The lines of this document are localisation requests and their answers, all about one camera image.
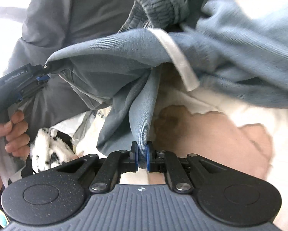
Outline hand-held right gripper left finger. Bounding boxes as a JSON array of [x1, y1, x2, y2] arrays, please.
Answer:
[[58, 141, 139, 194]]

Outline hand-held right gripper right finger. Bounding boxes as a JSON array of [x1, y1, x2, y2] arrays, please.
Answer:
[[146, 141, 225, 194]]

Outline blue denim jeans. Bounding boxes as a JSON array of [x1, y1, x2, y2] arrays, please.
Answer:
[[46, 0, 288, 169]]

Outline person's left hand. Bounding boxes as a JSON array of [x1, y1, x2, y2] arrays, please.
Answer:
[[0, 111, 30, 164]]

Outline bear print blanket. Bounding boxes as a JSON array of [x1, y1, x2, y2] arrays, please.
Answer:
[[50, 63, 288, 222]]

